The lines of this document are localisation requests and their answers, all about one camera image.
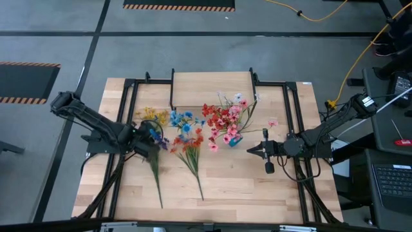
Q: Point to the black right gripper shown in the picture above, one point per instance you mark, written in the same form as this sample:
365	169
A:
272	148

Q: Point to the person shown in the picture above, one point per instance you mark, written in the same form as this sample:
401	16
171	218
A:
399	35

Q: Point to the red artificial flower bunch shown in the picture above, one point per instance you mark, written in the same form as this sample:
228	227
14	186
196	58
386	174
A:
209	111

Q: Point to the pink artificial flower bunch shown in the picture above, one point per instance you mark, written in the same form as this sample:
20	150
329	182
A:
227	138

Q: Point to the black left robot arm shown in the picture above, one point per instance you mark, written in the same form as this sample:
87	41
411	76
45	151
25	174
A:
93	120

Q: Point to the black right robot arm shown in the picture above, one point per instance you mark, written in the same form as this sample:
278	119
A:
334	124

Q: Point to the black metal table frame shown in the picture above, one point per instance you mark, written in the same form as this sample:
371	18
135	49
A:
302	193

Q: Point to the white rod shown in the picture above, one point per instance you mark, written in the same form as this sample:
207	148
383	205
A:
394	100

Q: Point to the blue glass vase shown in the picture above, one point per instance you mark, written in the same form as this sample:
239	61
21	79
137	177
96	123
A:
235	141

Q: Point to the orange artificial flower bunch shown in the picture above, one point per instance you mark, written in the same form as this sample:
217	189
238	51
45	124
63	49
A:
193	141

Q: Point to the purple artificial flower bunch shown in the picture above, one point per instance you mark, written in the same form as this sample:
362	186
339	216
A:
157	135

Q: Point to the black side desk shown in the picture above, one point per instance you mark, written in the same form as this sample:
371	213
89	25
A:
386	135

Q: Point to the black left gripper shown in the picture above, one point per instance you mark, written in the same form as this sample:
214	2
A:
146	138

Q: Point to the yellow artificial flower bunch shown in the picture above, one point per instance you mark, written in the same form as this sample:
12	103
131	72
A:
149	113

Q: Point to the black stand foot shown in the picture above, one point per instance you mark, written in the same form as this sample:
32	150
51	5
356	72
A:
9	147

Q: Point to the black hazard striped mat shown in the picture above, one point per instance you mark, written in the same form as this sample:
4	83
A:
177	2
25	80

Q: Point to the black box with label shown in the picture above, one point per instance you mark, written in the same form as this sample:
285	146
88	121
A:
402	87

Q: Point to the silver aluminium bracket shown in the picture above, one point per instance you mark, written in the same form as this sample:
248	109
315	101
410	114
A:
297	228
119	227

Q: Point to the black keyboard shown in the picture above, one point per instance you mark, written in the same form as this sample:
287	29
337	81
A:
394	183

